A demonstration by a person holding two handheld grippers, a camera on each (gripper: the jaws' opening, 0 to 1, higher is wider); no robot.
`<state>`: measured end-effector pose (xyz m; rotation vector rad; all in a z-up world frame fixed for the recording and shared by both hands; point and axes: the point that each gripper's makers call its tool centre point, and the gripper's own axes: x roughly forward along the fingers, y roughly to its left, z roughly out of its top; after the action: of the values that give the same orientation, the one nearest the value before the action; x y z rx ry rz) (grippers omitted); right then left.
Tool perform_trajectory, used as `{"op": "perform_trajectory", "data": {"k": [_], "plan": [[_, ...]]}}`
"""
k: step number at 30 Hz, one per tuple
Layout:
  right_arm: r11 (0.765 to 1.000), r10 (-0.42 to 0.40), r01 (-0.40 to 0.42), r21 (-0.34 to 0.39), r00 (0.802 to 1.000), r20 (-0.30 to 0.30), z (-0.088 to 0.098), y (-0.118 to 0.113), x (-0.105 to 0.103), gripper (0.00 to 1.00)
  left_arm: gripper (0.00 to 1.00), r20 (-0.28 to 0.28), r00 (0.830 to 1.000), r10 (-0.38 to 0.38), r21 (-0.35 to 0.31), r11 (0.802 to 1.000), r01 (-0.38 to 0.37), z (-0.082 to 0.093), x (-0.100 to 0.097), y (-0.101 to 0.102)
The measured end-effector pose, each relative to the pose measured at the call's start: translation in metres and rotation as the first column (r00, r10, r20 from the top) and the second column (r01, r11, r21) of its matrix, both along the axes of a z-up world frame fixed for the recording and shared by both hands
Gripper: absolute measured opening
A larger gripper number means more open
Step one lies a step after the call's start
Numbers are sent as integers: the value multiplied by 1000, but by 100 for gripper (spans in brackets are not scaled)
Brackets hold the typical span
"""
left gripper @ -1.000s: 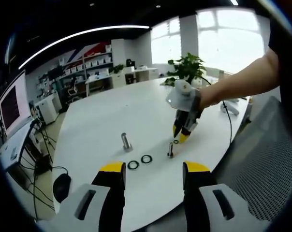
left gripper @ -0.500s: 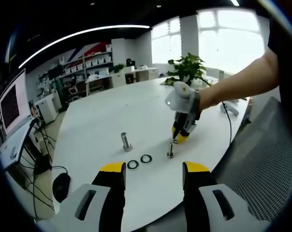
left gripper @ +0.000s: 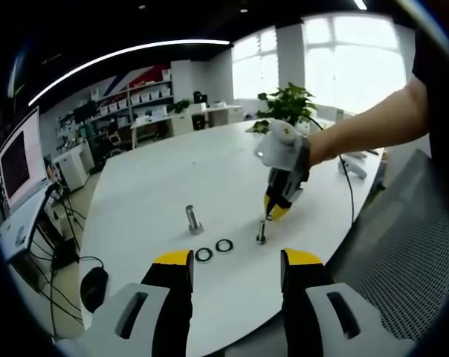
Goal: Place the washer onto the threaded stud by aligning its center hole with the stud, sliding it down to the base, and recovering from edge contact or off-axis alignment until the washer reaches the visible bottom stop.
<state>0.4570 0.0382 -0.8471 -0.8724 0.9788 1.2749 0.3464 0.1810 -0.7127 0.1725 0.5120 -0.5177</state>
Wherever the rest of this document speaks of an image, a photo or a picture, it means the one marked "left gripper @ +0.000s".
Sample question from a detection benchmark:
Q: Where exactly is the bundle of black floor cables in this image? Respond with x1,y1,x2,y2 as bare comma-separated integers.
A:
27,193,86,335

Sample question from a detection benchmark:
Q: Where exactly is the white storage shelving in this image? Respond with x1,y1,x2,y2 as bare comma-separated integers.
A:
92,69,174,117

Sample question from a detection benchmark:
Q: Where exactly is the white cabinet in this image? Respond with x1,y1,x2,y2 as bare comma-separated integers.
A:
54,143,91,191

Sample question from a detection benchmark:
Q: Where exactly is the thin threaded metal stud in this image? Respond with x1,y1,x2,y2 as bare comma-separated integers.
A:
255,219,269,246

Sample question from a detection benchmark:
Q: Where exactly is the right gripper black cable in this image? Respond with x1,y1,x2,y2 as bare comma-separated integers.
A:
306,115,356,224

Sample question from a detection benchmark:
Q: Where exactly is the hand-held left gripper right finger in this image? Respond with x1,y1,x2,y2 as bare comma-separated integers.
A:
280,248,415,357

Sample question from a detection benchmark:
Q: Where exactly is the black mouse cable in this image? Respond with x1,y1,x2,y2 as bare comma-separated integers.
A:
78,255,106,271

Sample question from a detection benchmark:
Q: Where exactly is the small potted plant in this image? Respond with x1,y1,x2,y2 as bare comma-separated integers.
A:
168,99,194,115

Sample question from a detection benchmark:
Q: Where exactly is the person's black shirt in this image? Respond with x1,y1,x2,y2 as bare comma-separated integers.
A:
410,22,449,149

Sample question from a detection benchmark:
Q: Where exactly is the white long desk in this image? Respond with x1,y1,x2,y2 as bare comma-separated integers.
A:
130,106,245,148

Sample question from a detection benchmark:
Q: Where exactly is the curved ceiling light strip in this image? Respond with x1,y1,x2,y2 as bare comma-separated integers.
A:
28,38,232,108

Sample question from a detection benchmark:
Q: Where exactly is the grey standing desk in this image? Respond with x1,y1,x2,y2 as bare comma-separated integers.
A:
0,181,64,263

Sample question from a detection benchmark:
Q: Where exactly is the grey mesh chair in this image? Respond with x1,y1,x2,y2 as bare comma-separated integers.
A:
326,148,449,347

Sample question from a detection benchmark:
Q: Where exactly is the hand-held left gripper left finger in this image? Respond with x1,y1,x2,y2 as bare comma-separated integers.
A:
59,248,196,357

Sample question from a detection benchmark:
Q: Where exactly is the green potted plant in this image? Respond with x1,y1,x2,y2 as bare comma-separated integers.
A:
246,82,317,135

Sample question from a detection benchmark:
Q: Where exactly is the large threaded metal stud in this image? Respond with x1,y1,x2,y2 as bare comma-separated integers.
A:
184,204,206,237

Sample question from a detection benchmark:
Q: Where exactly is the black computer mouse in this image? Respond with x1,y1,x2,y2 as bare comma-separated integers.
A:
80,266,109,313

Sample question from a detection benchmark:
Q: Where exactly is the computer monitor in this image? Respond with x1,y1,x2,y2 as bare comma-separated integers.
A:
0,106,48,210

